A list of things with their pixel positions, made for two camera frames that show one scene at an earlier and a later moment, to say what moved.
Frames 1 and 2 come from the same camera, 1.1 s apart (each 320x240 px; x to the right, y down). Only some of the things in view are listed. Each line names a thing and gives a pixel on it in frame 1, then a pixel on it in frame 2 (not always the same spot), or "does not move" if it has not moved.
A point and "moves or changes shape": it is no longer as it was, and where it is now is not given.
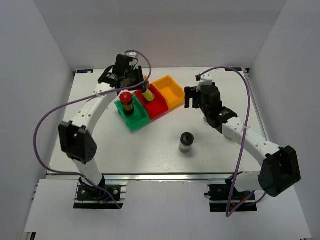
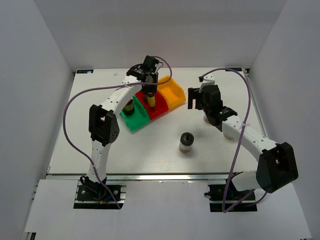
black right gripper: x=191 y=92 does not move
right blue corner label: x=237 y=69 does not move
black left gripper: x=140 y=78 to x=153 y=89
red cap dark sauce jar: x=126 y=98 does not move
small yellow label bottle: x=148 y=94 moves or changes shape
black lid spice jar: x=186 y=139 does not move
